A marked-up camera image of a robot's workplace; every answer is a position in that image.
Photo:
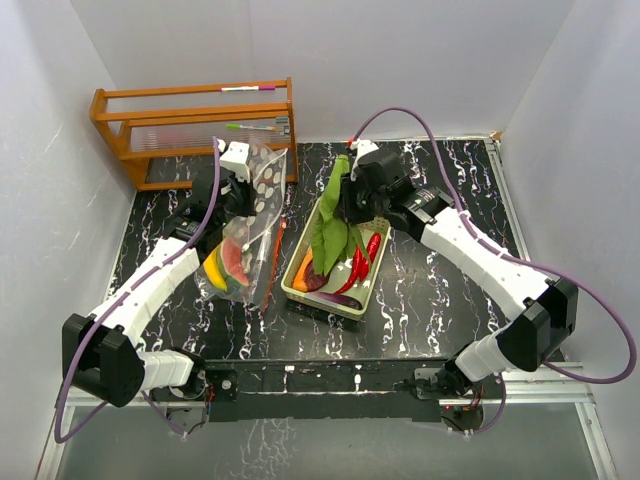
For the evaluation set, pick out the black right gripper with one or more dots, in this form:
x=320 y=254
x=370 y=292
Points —
x=345 y=208

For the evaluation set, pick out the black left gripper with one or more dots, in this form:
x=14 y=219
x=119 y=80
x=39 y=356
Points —
x=249 y=191

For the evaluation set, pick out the clear bag of white discs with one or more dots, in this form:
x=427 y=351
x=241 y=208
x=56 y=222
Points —
x=268 y=176

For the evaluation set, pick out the red watermelon slice toy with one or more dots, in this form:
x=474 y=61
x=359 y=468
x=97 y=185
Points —
x=230 y=263

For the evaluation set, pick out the green toy leaf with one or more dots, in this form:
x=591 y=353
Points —
x=332 y=239

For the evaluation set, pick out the yellow toy banana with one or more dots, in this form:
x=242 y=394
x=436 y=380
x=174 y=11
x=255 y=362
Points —
x=213 y=272

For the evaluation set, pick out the pale green perforated basket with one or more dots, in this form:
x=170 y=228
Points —
x=362 y=291

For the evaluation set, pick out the dark red toy sweet potato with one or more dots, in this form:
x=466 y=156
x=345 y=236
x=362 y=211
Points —
x=312 y=280

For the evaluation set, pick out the red toy chili pepper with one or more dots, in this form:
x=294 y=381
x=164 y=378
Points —
x=352 y=272
x=372 y=250

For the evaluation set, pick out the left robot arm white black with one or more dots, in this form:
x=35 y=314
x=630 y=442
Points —
x=99 y=354

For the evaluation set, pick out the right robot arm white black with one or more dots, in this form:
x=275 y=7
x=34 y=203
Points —
x=540 y=312

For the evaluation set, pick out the green marker pen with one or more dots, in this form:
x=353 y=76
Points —
x=232 y=126

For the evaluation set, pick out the wooden shelf rack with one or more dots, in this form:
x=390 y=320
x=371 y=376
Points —
x=140 y=126

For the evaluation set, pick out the pink white marker pen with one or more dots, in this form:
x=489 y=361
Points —
x=248 y=88

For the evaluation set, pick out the purple toy eggplant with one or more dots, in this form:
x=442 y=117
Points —
x=341 y=299

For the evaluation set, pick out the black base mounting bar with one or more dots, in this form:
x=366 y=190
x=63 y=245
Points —
x=415 y=389

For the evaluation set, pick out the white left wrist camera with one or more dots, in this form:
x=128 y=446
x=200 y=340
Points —
x=235 y=159

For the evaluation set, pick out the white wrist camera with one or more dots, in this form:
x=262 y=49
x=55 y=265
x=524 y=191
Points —
x=360 y=148
x=235 y=159

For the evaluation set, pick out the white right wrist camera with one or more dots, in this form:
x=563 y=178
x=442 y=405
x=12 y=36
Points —
x=360 y=148

